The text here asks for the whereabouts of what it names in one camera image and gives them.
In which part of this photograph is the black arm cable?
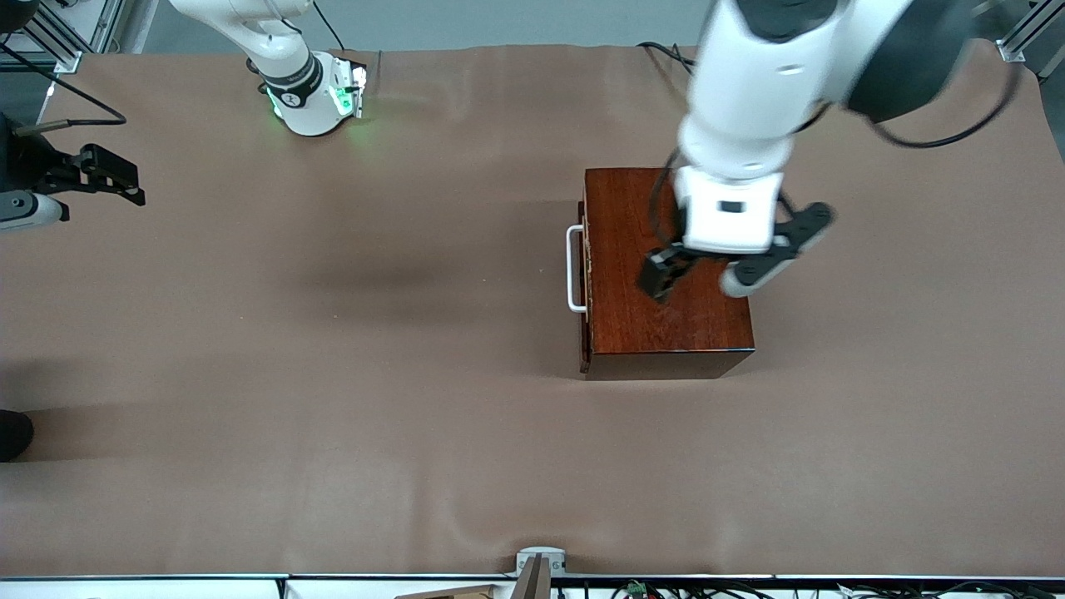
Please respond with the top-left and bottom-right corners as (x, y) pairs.
(0, 42), (127, 136)
(649, 58), (1023, 246)

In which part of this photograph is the black base cable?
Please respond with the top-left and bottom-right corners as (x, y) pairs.
(311, 0), (349, 52)
(637, 42), (696, 80)

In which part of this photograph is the dark wooden cabinet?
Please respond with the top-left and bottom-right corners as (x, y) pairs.
(582, 166), (756, 381)

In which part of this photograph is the grey metal clamp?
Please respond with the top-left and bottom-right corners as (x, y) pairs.
(515, 546), (567, 577)

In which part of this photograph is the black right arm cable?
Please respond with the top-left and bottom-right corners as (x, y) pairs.
(0, 42), (127, 136)

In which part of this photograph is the black round object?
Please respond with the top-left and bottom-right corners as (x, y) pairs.
(0, 409), (35, 463)

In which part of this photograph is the aluminium profile frame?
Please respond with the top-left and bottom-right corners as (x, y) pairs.
(994, 0), (1065, 63)
(0, 0), (159, 76)

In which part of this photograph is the flat wooden board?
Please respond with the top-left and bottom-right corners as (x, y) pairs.
(395, 584), (493, 599)

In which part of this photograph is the white table edge rail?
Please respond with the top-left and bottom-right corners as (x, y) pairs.
(0, 574), (1065, 599)

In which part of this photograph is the wooden drawer with white handle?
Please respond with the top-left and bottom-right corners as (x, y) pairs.
(567, 200), (593, 374)

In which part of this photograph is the large table cover cloth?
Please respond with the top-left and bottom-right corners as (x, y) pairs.
(0, 37), (1065, 579)

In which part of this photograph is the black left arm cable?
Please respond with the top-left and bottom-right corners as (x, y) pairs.
(649, 58), (1023, 246)

